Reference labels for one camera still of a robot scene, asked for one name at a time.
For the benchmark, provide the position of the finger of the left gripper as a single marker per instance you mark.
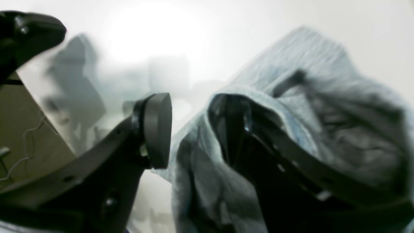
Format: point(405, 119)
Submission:
point(24, 35)

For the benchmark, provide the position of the grey T-shirt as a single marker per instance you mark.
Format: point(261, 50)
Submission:
point(349, 122)

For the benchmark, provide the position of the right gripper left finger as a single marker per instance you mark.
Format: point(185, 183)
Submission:
point(95, 192)

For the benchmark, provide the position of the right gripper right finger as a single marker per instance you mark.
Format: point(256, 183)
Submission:
point(298, 193)

